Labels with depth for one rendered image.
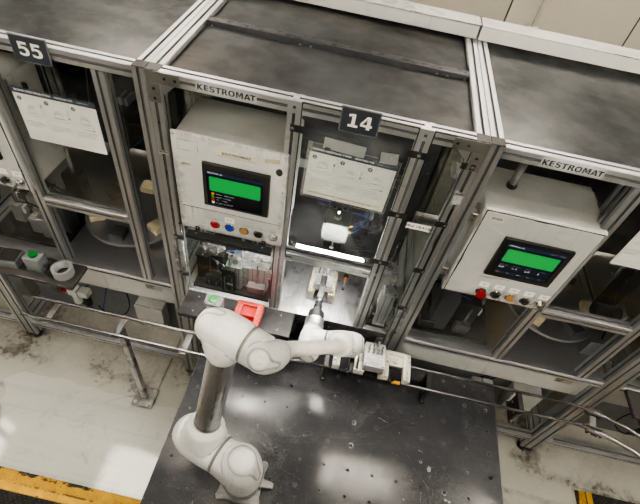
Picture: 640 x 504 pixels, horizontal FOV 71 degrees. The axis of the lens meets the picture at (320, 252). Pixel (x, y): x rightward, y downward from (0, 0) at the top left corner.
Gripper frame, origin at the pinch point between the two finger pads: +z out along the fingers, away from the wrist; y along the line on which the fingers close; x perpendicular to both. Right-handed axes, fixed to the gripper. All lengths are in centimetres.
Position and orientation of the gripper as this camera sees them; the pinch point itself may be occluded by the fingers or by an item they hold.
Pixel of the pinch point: (322, 285)
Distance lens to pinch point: 222.6
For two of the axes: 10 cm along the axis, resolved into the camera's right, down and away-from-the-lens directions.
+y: 1.3, -6.6, -7.4
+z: 1.8, -7.2, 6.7
